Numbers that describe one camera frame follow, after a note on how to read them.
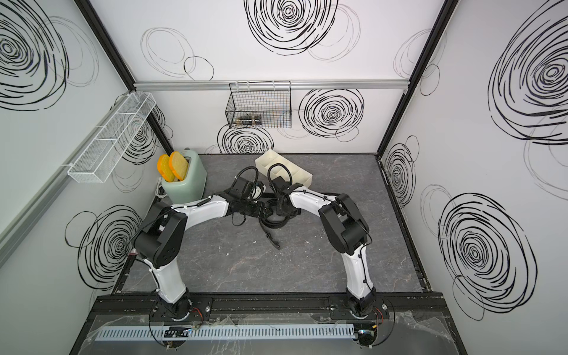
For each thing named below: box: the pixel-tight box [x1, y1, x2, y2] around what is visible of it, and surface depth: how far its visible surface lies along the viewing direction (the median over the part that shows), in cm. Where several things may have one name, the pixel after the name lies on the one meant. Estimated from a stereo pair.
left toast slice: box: [156, 153, 176, 183], surface depth 89 cm
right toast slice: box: [168, 150, 189, 182], surface depth 93 cm
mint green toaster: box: [161, 149, 208, 205], surface depth 95 cm
